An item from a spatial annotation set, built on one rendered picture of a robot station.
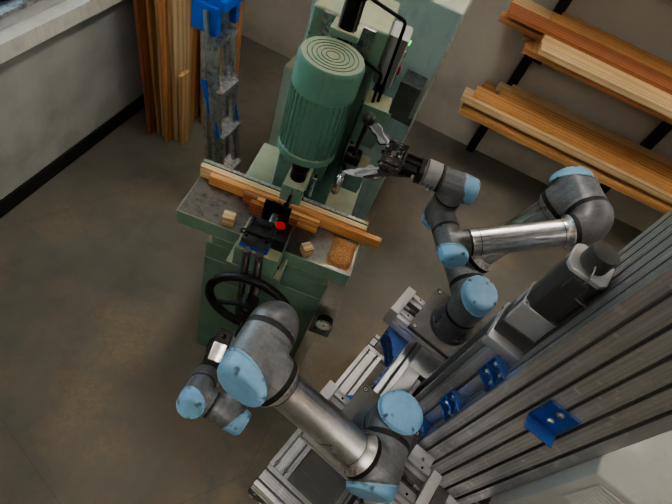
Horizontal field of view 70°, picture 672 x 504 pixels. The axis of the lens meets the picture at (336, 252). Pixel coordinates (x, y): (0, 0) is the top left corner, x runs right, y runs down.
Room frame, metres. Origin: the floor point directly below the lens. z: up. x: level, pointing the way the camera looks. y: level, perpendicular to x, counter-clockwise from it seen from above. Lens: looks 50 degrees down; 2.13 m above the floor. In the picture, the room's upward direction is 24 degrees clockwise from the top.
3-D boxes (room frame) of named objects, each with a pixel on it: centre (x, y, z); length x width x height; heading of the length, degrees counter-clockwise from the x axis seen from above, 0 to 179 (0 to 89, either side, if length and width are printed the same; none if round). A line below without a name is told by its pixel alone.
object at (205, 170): (1.12, 0.24, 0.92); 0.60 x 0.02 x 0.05; 94
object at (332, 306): (0.98, -0.06, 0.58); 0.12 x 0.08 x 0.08; 4
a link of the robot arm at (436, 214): (1.03, -0.22, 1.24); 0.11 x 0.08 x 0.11; 24
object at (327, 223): (1.10, 0.18, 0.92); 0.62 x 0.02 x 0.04; 94
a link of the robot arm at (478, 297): (1.01, -0.46, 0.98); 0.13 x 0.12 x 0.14; 24
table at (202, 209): (0.99, 0.23, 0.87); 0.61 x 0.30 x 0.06; 94
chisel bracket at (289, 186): (1.12, 0.21, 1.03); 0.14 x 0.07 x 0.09; 4
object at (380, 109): (1.33, 0.07, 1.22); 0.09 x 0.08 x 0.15; 4
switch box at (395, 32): (1.43, 0.09, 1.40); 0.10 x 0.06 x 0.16; 4
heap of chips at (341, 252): (1.03, -0.02, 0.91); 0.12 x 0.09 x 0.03; 4
